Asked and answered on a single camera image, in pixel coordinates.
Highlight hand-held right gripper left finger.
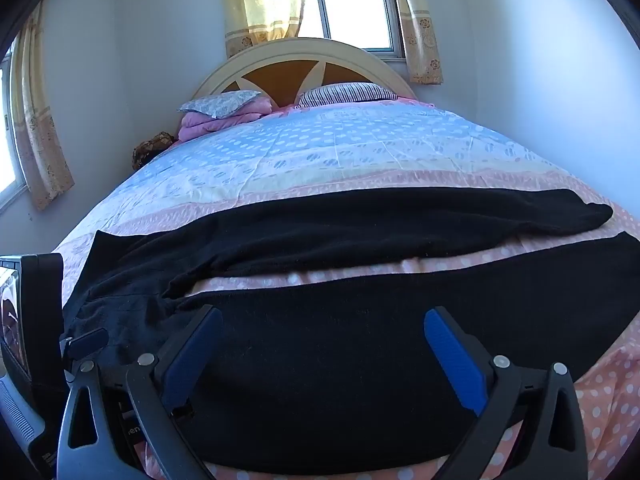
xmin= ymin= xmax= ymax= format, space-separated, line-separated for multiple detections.
xmin=56 ymin=304 xmax=225 ymax=480

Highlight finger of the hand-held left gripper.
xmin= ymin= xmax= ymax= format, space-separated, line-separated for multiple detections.
xmin=61 ymin=328 xmax=110 ymax=361

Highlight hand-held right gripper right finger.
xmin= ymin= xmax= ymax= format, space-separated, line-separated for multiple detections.
xmin=423 ymin=306 xmax=590 ymax=480

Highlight black pants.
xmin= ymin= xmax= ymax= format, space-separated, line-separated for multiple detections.
xmin=60 ymin=187 xmax=640 ymax=476

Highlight long beige curtain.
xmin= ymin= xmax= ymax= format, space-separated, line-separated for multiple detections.
xmin=10 ymin=10 xmax=76 ymax=211

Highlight polka dot bed sheet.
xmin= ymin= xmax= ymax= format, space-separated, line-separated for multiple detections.
xmin=52 ymin=97 xmax=640 ymax=480

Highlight folded pink blanket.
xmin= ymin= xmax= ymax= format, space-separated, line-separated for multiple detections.
xmin=178 ymin=96 xmax=281 ymax=142

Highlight grey floral pillow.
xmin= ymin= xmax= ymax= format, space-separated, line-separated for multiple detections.
xmin=177 ymin=90 xmax=263 ymax=120

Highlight striped pillow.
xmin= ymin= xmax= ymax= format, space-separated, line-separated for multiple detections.
xmin=297 ymin=82 xmax=399 ymax=108

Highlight cream and brown headboard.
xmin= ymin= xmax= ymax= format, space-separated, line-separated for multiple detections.
xmin=192 ymin=38 xmax=417 ymax=109

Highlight narrow yellow curtain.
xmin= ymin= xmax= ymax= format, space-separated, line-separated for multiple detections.
xmin=392 ymin=0 xmax=444 ymax=86

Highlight wide yellow curtain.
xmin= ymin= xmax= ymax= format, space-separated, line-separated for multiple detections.
xmin=216 ymin=0 xmax=310 ymax=59

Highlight window behind headboard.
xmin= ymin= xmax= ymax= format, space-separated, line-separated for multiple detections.
xmin=299 ymin=0 xmax=407 ymax=62

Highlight side wall window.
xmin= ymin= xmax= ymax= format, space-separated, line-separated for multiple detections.
xmin=0 ymin=45 xmax=28 ymax=211

